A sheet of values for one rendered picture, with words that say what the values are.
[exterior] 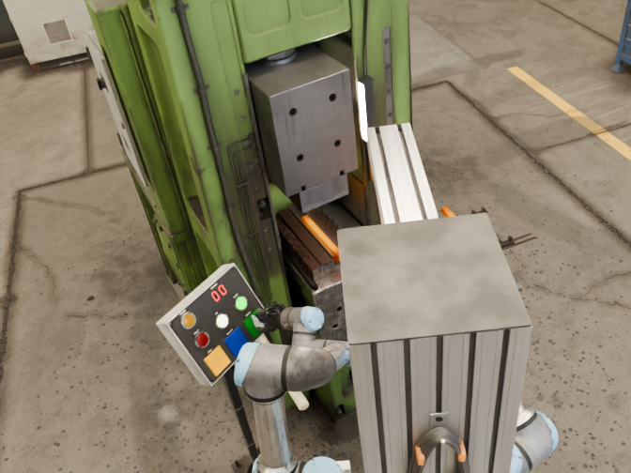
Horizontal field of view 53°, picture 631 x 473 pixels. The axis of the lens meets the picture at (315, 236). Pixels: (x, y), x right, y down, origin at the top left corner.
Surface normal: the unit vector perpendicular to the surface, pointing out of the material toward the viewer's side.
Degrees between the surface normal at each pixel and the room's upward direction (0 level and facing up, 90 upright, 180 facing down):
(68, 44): 90
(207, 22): 90
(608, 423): 0
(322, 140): 90
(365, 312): 0
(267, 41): 90
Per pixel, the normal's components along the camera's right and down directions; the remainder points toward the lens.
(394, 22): 0.47, 0.52
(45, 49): 0.26, 0.60
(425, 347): 0.04, 0.64
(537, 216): -0.11, -0.76
